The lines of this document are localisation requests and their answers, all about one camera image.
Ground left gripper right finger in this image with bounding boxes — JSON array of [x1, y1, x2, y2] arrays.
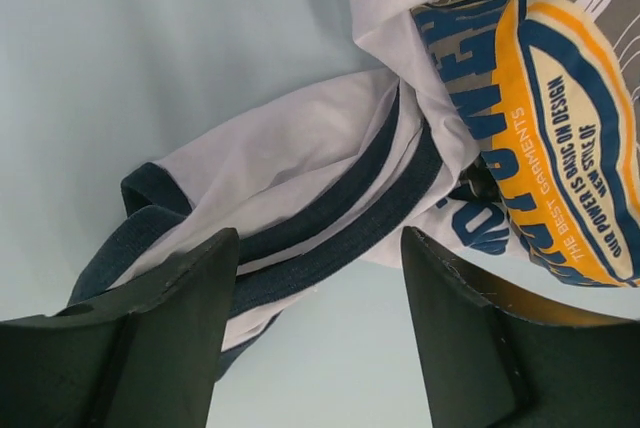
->
[[401, 227, 639, 427]]

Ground white graphic tank top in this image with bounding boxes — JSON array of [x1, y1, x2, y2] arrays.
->
[[70, 0, 639, 370]]

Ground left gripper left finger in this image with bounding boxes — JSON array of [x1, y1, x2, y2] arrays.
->
[[1, 229, 239, 427]]

